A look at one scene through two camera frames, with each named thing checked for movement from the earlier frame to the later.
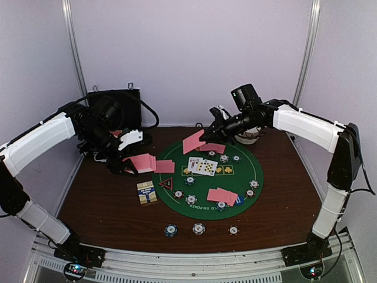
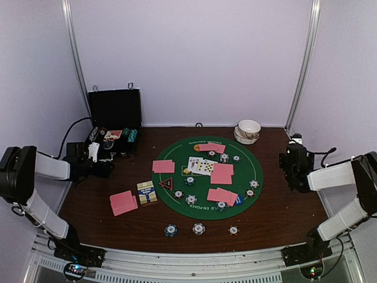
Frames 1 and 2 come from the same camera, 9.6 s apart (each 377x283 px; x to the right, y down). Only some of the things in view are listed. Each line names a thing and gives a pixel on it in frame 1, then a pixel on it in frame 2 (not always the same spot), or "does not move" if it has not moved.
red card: (165, 166) does not move
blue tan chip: (191, 199) does not move
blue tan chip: (254, 183) does not move
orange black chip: (250, 193) does not move
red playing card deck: (145, 163) → (123, 202)
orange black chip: (178, 194) does not move
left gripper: (115, 167) → (106, 172)
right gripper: (220, 130) → (283, 160)
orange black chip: (211, 154) does not move
